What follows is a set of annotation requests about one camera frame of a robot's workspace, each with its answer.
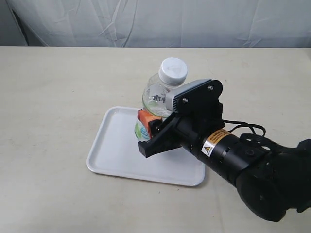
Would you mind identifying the black cable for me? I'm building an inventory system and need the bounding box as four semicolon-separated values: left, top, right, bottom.
222;118;302;156

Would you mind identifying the clear plastic water bottle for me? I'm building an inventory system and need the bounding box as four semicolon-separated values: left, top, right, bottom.
134;57;189;141

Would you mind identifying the white backdrop cloth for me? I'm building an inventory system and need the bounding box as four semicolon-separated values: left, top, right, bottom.
6;0;311;48

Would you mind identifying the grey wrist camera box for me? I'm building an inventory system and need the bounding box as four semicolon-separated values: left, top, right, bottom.
165;79;212;113

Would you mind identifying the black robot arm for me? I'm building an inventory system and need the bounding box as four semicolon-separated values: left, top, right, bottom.
138;79;311;222

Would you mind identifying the white plastic tray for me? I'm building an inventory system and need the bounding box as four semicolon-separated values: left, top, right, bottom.
86;107;206;187

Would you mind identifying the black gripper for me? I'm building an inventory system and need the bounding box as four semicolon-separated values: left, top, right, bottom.
137;80;225;158

